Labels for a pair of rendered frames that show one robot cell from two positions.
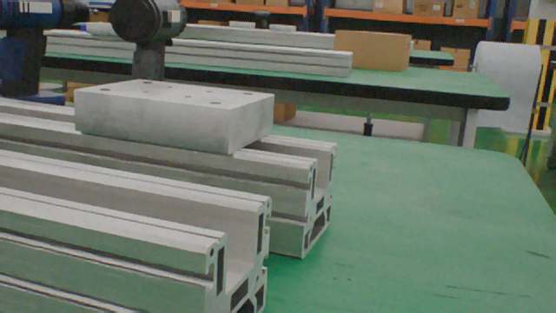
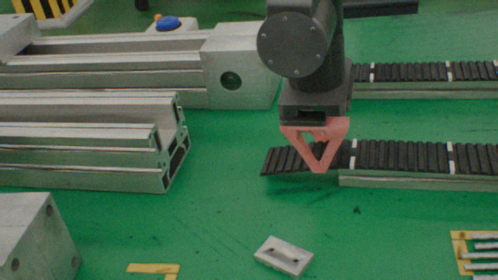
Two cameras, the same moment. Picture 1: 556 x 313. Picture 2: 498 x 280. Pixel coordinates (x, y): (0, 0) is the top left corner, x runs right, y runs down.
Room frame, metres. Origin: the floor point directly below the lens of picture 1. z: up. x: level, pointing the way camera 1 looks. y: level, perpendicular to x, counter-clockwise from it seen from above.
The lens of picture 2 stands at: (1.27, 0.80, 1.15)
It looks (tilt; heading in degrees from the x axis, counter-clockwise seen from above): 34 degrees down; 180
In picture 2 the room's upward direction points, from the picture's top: 9 degrees counter-clockwise
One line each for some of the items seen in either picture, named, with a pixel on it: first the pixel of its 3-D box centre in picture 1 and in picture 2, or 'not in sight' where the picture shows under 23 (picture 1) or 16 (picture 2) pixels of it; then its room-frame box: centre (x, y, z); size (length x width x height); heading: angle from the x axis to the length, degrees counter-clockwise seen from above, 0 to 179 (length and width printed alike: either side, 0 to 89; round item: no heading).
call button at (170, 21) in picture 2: not in sight; (168, 24); (0.41, 0.70, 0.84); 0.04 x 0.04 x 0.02
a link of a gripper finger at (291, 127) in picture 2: not in sight; (318, 129); (0.82, 0.88, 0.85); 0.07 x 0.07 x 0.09; 71
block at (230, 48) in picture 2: not in sight; (244, 61); (0.58, 0.82, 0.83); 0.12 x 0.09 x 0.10; 161
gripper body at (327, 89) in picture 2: not in sight; (316, 63); (0.81, 0.88, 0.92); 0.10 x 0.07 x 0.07; 161
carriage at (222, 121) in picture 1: (177, 125); not in sight; (0.55, 0.10, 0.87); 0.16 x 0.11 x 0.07; 71
